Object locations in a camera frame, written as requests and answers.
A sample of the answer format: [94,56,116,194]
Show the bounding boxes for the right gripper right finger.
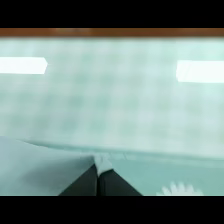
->
[97,168,143,197]

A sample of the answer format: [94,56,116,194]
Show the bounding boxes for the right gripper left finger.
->
[58,164,98,197]

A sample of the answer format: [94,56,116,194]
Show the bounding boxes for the pale blue shirt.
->
[0,135,115,197]

